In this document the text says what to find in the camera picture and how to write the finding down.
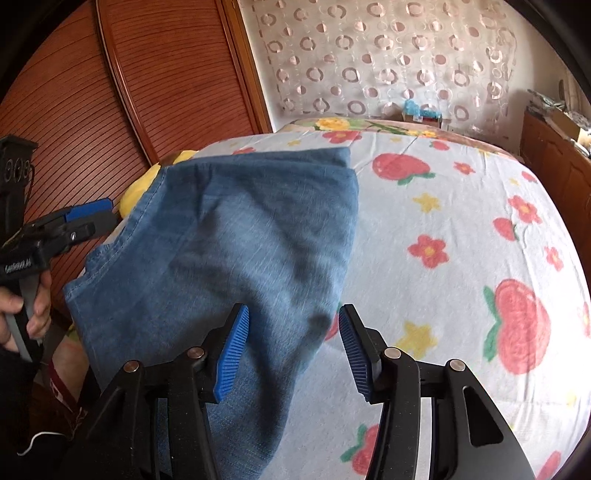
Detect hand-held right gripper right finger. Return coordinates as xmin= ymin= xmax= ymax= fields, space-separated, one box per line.
xmin=338 ymin=303 xmax=536 ymax=480

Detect wooden side cabinet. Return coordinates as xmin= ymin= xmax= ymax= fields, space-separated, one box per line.
xmin=519 ymin=108 xmax=591 ymax=232

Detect white cable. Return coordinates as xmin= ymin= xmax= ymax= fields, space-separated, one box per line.
xmin=22 ymin=430 xmax=68 ymax=457

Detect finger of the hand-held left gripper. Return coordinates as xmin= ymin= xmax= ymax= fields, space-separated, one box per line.
xmin=44 ymin=198 xmax=115 ymax=228
xmin=44 ymin=214 xmax=120 ymax=253

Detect white flower print bed sheet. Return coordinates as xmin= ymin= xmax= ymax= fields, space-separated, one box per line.
xmin=191 ymin=124 xmax=591 ymax=480

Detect white curtain with pink circles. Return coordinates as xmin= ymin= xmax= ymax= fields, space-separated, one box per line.
xmin=238 ymin=0 xmax=518 ymax=139

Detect pink floral fleece blanket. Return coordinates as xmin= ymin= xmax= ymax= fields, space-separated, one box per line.
xmin=119 ymin=115 xmax=522 ymax=217

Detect blue denim pants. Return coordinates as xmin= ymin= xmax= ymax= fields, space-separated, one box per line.
xmin=62 ymin=148 xmax=361 ymax=480

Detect wooden louvred wardrobe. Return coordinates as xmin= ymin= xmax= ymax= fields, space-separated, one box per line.
xmin=0 ymin=0 xmax=273 ymax=324

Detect person's left forearm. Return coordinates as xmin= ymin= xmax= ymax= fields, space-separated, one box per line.
xmin=0 ymin=344 xmax=61 ymax=480

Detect patterned paper pile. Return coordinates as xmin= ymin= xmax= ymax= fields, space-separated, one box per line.
xmin=526 ymin=88 xmax=591 ymax=117

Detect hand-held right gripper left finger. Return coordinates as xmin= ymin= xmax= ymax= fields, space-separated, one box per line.
xmin=60 ymin=302 xmax=251 ymax=480

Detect cardboard box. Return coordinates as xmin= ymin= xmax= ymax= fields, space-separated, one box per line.
xmin=547 ymin=108 xmax=583 ymax=140

